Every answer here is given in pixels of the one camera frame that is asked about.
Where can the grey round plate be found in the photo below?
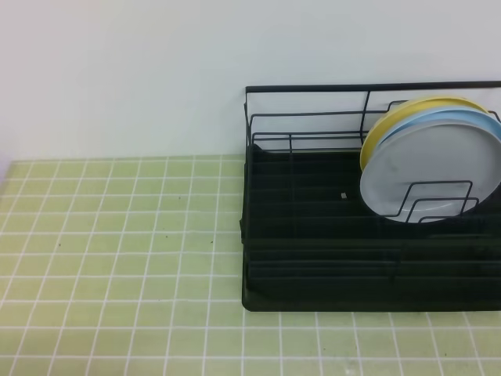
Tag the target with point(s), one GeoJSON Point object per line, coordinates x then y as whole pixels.
{"type": "Point", "coordinates": [431, 171]}

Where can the yellow plate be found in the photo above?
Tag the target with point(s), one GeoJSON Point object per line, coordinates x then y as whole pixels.
{"type": "Point", "coordinates": [403, 111]}

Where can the light blue plate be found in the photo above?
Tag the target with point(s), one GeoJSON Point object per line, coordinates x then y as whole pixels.
{"type": "Point", "coordinates": [442, 117]}

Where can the black wire dish rack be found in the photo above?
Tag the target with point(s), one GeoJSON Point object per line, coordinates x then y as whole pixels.
{"type": "Point", "coordinates": [310, 243]}

